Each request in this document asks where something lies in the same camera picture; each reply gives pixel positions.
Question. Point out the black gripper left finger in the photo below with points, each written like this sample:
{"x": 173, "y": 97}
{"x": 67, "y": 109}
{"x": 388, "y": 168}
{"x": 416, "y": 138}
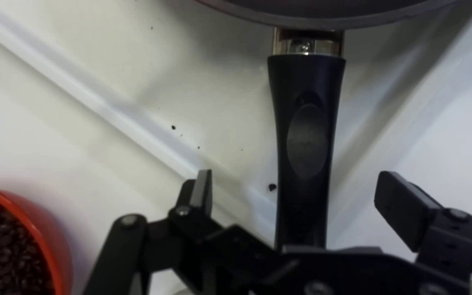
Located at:
{"x": 201, "y": 189}

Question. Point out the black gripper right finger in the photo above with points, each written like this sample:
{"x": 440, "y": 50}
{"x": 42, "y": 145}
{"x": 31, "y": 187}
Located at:
{"x": 406, "y": 205}

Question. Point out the black frying pan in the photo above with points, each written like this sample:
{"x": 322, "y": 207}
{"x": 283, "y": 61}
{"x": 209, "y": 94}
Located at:
{"x": 307, "y": 137}

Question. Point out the white plastic tray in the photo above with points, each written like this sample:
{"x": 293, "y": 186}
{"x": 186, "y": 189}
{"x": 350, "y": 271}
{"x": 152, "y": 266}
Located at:
{"x": 139, "y": 83}

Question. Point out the red bowl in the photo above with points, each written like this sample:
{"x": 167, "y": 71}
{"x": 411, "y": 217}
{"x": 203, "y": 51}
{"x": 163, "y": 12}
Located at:
{"x": 12, "y": 246}

